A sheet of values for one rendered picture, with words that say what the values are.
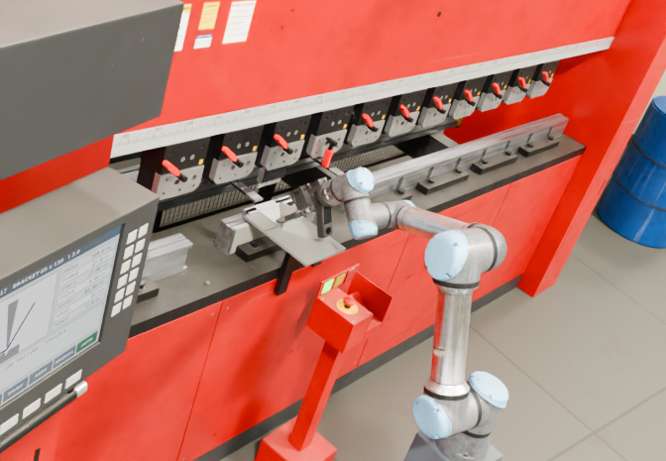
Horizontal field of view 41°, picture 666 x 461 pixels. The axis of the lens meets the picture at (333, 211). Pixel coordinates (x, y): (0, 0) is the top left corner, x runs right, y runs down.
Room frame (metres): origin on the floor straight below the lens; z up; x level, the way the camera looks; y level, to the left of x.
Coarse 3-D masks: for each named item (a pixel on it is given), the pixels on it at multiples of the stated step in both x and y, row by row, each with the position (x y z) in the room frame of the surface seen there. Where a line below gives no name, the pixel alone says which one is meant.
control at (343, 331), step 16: (320, 288) 2.34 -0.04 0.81; (336, 288) 2.41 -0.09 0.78; (352, 288) 2.50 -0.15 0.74; (368, 288) 2.47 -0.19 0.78; (320, 304) 2.32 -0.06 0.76; (368, 304) 2.46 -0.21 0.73; (384, 304) 2.44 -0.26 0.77; (320, 320) 2.31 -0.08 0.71; (336, 320) 2.29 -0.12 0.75; (352, 320) 2.28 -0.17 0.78; (368, 320) 2.33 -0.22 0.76; (320, 336) 2.30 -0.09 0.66; (336, 336) 2.28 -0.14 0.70; (352, 336) 2.27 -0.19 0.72; (368, 336) 2.37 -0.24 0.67
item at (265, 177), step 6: (282, 168) 2.41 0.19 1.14; (264, 174) 2.34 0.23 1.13; (270, 174) 2.36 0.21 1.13; (276, 174) 2.39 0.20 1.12; (282, 174) 2.42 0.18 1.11; (258, 180) 2.35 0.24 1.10; (264, 180) 2.35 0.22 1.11; (270, 180) 2.37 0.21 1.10; (276, 180) 2.41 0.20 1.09; (258, 186) 2.34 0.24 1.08
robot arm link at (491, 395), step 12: (480, 372) 1.94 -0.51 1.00; (468, 384) 1.89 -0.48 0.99; (480, 384) 1.88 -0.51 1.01; (492, 384) 1.91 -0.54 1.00; (480, 396) 1.85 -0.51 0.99; (492, 396) 1.85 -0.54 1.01; (504, 396) 1.88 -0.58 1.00; (480, 408) 1.83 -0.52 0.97; (492, 408) 1.85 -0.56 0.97; (480, 420) 1.82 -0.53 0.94; (492, 420) 1.86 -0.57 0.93; (480, 432) 1.85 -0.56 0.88
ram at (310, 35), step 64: (192, 0) 1.93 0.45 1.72; (320, 0) 2.31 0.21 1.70; (384, 0) 2.55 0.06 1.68; (448, 0) 2.85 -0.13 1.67; (512, 0) 3.22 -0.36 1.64; (576, 0) 3.67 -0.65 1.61; (192, 64) 1.97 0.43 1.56; (256, 64) 2.15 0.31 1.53; (320, 64) 2.38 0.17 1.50; (384, 64) 2.65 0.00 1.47; (448, 64) 2.98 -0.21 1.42; (512, 64) 3.40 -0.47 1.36
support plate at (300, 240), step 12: (252, 216) 2.31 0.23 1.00; (264, 216) 2.33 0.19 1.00; (264, 228) 2.27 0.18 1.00; (276, 228) 2.29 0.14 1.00; (288, 228) 2.31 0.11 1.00; (300, 228) 2.34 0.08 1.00; (312, 228) 2.36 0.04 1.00; (276, 240) 2.23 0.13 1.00; (288, 240) 2.25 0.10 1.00; (300, 240) 2.27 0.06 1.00; (312, 240) 2.29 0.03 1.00; (324, 240) 2.32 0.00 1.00; (288, 252) 2.20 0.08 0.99; (300, 252) 2.21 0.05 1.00; (312, 252) 2.23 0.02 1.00; (324, 252) 2.25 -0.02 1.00; (336, 252) 2.27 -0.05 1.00
